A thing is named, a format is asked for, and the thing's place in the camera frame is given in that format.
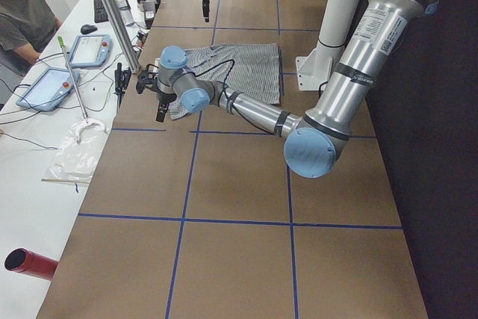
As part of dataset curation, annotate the navy white striped polo shirt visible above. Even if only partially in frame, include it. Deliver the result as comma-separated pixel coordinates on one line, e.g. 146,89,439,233
184,43,280,105

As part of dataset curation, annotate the reacher grabber stick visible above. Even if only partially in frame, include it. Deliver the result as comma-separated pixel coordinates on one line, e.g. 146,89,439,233
57,36,107,144

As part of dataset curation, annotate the upper blue teach pendant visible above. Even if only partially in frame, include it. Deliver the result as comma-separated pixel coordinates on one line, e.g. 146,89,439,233
69,34,112,69

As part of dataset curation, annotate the blue teach pendant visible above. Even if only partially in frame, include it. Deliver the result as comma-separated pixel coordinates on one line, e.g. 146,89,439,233
69,34,112,69
16,67,73,112

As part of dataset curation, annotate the clear plastic bag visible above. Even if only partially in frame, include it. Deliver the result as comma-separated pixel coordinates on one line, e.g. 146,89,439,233
42,132,106,185

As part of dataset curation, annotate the black keyboard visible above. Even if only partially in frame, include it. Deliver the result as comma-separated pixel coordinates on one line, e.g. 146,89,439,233
93,0,109,23

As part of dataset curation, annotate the black computer mouse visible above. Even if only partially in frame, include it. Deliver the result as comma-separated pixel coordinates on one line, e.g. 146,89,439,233
80,24,98,35

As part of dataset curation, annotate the brown paper table cover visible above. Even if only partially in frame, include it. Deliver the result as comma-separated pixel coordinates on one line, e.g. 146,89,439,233
35,0,430,319

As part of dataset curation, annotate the lower blue teach pendant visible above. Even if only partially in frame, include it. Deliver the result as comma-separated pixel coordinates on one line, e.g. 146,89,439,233
16,67,73,112

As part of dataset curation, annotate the seated person grey shirt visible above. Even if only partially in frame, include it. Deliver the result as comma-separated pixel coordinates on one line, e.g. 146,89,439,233
1,0,62,75

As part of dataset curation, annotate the red cylinder bottle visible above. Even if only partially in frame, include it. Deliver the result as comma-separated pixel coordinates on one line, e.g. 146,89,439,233
4,248,58,281

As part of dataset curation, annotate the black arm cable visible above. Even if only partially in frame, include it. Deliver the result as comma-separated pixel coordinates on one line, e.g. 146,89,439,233
185,58,240,114

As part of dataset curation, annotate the aluminium frame post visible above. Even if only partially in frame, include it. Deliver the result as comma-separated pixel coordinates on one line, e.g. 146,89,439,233
102,0,140,74

